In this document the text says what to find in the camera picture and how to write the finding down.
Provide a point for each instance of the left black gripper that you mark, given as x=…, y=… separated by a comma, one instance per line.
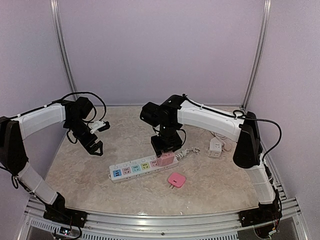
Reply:
x=86, y=144

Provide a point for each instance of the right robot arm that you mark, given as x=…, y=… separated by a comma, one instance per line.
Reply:
x=239, y=127

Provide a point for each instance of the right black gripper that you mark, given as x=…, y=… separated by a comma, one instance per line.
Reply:
x=157, y=146

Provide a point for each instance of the white cube socket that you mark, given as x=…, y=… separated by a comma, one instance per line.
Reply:
x=215, y=148

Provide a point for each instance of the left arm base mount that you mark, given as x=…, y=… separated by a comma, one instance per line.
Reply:
x=72, y=217

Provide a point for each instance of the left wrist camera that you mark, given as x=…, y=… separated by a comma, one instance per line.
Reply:
x=99, y=126

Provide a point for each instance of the white multicolour power strip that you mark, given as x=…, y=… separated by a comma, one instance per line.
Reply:
x=137, y=168

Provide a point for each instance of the pink flat plug adapter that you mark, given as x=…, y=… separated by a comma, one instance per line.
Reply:
x=176, y=180

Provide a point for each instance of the right aluminium frame post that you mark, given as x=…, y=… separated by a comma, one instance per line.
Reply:
x=258, y=53

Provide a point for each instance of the small circuit board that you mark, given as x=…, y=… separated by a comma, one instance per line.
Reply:
x=65, y=231

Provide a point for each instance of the aluminium frame post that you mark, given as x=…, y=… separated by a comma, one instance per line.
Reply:
x=54, y=6
x=258, y=53

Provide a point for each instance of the left aluminium frame post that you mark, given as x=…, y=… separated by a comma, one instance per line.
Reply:
x=54, y=6

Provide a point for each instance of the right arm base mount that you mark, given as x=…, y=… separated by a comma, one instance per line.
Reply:
x=258, y=216

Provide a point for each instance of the aluminium front rail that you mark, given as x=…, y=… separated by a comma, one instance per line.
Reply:
x=211, y=226

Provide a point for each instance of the pink cube socket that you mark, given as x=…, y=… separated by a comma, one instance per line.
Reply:
x=165, y=159

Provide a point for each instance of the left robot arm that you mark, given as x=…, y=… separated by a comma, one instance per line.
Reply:
x=14, y=130

